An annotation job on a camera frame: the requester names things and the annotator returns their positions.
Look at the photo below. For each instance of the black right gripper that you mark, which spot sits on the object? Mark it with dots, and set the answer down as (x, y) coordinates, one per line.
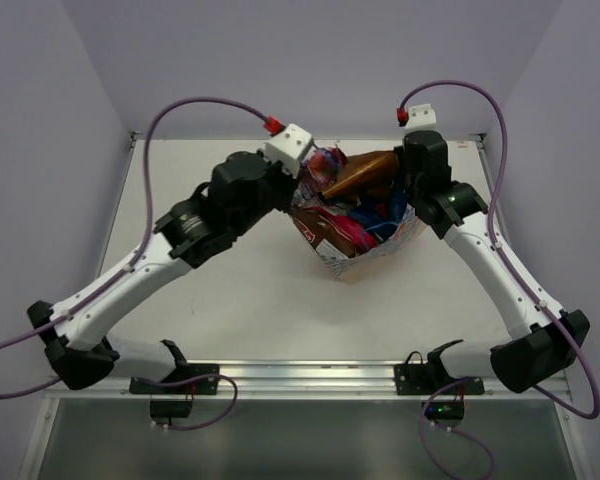
(400, 150)

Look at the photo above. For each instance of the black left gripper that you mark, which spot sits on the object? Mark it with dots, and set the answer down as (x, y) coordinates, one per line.
(284, 185)

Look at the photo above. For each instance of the orange snack packet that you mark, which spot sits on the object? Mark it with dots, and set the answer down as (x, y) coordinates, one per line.
(363, 171)

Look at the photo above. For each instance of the purple candy packet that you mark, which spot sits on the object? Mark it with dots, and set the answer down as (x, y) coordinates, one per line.
(323, 166)

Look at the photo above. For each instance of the blue checkered paper bag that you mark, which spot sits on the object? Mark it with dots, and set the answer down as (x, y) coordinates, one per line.
(353, 269)

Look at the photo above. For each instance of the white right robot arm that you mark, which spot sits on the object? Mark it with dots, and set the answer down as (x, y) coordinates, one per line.
(542, 337)

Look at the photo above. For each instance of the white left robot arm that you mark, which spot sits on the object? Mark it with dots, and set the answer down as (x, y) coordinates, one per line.
(75, 331)

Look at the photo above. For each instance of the dark blue snack packet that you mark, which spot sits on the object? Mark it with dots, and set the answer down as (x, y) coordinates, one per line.
(380, 218)

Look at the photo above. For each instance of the brown snack packet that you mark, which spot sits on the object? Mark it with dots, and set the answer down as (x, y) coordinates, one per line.
(322, 234)

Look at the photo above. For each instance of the pink snack packet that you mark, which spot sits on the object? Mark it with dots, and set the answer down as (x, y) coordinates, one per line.
(362, 240)

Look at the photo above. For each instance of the black left controller box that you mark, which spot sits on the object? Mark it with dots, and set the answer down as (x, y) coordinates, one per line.
(167, 410)

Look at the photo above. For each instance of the black controller box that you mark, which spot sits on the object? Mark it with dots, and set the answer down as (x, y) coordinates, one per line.
(445, 410)
(167, 410)

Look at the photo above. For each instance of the black right controller box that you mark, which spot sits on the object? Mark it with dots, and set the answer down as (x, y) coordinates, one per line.
(445, 410)

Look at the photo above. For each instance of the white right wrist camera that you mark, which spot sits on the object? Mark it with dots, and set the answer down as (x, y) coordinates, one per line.
(420, 117)

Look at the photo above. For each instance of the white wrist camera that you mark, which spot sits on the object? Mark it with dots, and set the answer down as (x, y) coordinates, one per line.
(420, 117)
(290, 147)

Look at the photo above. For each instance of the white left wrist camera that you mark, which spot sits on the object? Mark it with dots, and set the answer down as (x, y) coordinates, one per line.
(290, 147)

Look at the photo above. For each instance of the aluminium mounting rail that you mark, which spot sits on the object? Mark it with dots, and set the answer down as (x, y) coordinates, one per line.
(308, 380)

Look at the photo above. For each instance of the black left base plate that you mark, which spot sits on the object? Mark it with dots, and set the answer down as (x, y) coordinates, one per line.
(206, 386)

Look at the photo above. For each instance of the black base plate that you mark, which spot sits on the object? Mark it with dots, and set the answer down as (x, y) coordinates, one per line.
(419, 376)
(206, 386)

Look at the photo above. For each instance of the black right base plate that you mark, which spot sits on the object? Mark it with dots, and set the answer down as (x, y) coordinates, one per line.
(419, 376)

